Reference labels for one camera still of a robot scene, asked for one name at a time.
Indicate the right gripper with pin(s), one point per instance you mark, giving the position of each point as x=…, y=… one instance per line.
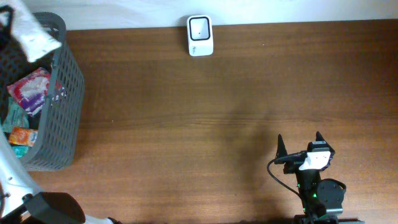
x=293, y=162

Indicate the red purple tissue pack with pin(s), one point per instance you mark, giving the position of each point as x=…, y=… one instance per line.
x=30, y=92

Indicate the orange Kleenex tissue pack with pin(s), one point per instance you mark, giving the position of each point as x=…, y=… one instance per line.
x=23, y=136

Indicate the mint toilet wipes pack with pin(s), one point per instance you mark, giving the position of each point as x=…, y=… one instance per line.
x=16, y=117

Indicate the teal Kleenex tissue pack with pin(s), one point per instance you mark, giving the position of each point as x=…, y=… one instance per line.
x=20, y=151

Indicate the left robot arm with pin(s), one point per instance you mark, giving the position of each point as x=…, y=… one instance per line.
x=22, y=199

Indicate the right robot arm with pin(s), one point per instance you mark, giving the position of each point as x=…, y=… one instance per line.
x=321, y=198

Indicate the white barcode scanner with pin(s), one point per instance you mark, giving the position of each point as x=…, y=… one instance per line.
x=200, y=36

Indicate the grey plastic mesh basket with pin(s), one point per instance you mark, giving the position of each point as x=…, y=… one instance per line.
x=57, y=124

